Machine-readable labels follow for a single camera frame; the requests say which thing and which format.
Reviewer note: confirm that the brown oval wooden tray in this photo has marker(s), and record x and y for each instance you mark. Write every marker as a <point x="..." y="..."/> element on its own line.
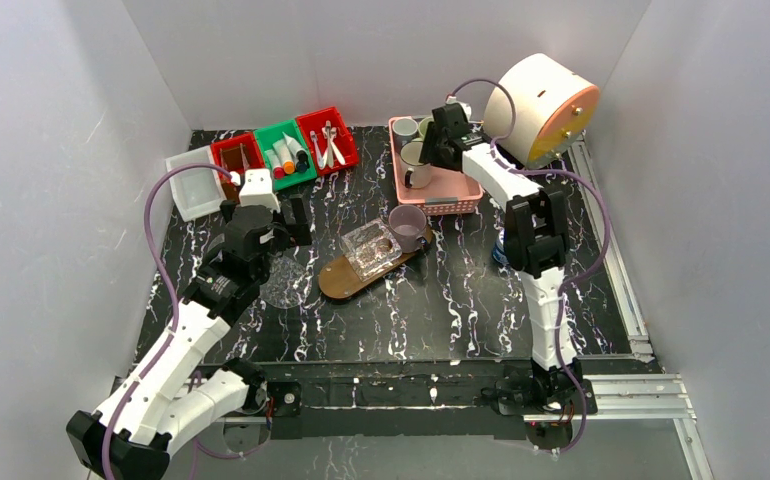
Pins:
<point x="338" y="281"/>

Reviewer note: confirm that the green mug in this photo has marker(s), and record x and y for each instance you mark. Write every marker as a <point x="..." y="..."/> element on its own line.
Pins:
<point x="423" y="126"/>

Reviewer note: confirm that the green plastic bin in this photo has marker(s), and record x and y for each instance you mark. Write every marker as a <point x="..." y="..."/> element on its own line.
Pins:
<point x="267" y="136"/>

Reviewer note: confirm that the right red plastic bin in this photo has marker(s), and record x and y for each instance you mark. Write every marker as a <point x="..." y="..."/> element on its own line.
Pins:
<point x="345" y="141"/>

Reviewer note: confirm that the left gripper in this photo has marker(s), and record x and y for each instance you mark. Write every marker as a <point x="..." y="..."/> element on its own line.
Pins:
<point x="295" y="221"/>

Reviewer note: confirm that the brown wooden holder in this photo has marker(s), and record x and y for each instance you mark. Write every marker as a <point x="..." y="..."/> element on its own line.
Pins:
<point x="235" y="160"/>

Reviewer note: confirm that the white cylindrical appliance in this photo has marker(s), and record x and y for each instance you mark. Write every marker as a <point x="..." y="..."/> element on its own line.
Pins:
<point x="543" y="109"/>

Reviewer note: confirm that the pink cap toothpaste tube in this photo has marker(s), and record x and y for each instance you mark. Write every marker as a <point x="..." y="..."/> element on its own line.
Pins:
<point x="275" y="164"/>

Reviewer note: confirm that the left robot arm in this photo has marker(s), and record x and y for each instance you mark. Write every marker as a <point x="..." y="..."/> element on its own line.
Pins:
<point x="135" y="432"/>

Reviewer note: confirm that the white ribbed mug black rim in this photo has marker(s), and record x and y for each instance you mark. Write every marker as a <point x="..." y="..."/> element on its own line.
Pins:
<point x="415" y="174"/>

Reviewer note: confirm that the grey mug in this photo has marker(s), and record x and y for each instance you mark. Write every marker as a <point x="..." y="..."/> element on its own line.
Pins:
<point x="403" y="131"/>

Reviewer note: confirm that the purple mug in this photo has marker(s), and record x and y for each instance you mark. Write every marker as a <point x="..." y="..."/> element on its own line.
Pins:
<point x="409" y="224"/>

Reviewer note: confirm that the white toothbrush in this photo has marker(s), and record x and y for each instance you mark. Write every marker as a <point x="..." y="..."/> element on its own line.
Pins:
<point x="329" y="152"/>
<point x="339" y="158"/>
<point x="319" y="156"/>

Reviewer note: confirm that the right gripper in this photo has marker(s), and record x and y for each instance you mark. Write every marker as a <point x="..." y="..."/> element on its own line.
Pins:
<point x="436" y="142"/>

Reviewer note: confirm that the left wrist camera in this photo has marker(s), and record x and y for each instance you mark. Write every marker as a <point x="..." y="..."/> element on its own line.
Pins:
<point x="256" y="188"/>

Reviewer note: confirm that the orange cap toothpaste tube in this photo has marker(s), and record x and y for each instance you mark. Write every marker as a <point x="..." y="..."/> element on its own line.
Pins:
<point x="282" y="150"/>

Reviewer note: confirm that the black cap toothpaste tube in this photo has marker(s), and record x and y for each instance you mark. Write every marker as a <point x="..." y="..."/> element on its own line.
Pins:
<point x="299" y="155"/>

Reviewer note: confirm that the white plastic bin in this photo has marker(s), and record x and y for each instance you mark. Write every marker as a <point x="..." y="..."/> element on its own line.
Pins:
<point x="196" y="192"/>

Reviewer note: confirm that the pink perforated basket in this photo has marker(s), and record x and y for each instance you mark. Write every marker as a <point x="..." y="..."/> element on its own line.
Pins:
<point x="448" y="192"/>

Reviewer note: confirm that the clear textured square holder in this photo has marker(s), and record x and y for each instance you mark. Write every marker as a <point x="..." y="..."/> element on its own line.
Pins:
<point x="370" y="249"/>

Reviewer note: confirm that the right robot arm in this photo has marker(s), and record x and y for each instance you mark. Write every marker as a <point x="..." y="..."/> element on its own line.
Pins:
<point x="535" y="243"/>

